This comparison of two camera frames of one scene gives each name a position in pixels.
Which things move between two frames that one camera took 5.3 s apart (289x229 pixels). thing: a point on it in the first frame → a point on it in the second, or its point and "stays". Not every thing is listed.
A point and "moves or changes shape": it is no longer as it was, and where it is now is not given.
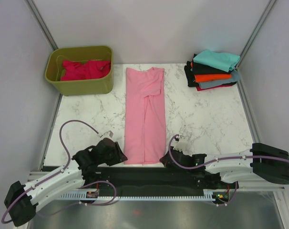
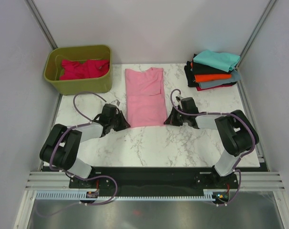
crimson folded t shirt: [199, 89] stays
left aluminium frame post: [37, 14] stays
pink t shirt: [145, 127] moves or changes shape
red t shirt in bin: [74, 70] stays
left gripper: [118, 156] → [124, 124]
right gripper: [163, 160] → [171, 120]
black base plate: [155, 179] stays
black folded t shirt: [199, 68] stays
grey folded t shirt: [236, 76] stays
